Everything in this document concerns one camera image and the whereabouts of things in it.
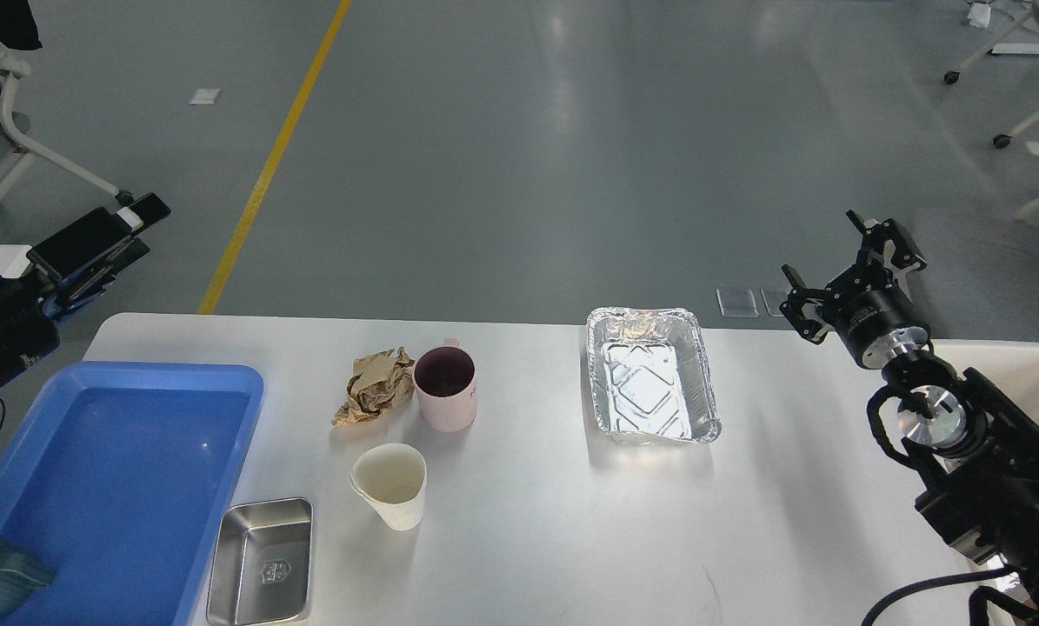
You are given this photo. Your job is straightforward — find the blue plastic tray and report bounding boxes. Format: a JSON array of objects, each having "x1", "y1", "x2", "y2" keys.
[{"x1": 0, "y1": 362, "x2": 264, "y2": 625}]

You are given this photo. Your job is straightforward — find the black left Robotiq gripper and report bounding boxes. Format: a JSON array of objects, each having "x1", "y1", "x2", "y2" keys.
[{"x1": 0, "y1": 193, "x2": 172, "y2": 388}]

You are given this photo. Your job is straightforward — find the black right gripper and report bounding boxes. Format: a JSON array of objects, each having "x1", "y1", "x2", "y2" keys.
[{"x1": 780, "y1": 210, "x2": 931, "y2": 371}]

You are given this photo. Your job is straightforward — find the crumpled brown paper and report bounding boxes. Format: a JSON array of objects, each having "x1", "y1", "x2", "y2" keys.
[{"x1": 331, "y1": 346, "x2": 416, "y2": 427}]

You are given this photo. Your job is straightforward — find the white bin at right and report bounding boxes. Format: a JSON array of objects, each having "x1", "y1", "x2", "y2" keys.
[{"x1": 916, "y1": 341, "x2": 1039, "y2": 625}]

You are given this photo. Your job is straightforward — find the small stainless steel tray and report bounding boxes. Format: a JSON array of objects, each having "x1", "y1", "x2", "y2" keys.
[{"x1": 206, "y1": 496, "x2": 313, "y2": 625}]

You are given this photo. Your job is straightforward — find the aluminium foil tray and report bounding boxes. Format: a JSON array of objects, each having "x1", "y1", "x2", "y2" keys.
[{"x1": 586, "y1": 308, "x2": 723, "y2": 444}]

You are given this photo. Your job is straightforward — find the pink HOME mug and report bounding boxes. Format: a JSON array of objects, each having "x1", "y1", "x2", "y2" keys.
[{"x1": 412, "y1": 338, "x2": 478, "y2": 433}]

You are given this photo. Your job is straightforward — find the white paper cup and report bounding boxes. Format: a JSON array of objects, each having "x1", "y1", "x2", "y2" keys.
[{"x1": 349, "y1": 443, "x2": 428, "y2": 532}]

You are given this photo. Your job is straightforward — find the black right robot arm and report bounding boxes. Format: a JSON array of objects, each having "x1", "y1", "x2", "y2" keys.
[{"x1": 780, "y1": 210, "x2": 1039, "y2": 625}]

